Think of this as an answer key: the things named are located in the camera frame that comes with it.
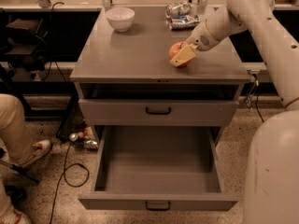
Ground white orange sneaker left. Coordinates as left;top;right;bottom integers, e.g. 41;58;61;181
0;204;32;224

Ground white ceramic bowl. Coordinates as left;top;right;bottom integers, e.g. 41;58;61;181
106;7;135;32

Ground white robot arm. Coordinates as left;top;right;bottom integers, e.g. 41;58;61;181
169;0;299;224

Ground crushed can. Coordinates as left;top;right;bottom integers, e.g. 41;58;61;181
169;15;200;30
165;1;192;19

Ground crushed can front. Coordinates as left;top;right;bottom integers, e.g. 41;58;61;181
169;15;200;30

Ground crushed can rear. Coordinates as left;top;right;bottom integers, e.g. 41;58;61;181
165;1;192;19

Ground red apple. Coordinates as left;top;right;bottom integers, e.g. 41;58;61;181
169;42;188;68

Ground black equipment on shelf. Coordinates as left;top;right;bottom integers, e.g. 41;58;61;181
0;9;50;71

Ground grey drawer cabinet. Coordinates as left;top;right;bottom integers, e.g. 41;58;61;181
70;7;249;139

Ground black cable on floor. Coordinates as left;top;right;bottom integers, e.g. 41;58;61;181
254;87;265;123
49;142;91;224

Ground open grey lower drawer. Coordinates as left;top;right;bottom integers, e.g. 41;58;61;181
78;126;238;211

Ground closed grey upper drawer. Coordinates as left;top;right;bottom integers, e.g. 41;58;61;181
78;99;238;127

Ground black wire basket with items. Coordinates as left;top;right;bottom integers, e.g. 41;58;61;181
56;100;99;150

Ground white orange sneaker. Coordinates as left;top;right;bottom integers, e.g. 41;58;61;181
0;204;32;224
19;140;51;168

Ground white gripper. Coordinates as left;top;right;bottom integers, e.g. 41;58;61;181
170;21;220;67

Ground black rod near person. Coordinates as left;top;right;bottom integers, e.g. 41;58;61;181
0;160;39;185

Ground black cable on floor right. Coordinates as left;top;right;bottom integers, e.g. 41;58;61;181
254;87;265;123

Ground white orange sneaker right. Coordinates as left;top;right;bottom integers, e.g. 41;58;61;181
19;140;51;168

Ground person leg beige trousers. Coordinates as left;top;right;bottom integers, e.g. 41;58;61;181
0;94;34;164

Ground black cable on floor left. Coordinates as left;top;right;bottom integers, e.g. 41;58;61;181
49;142;91;224

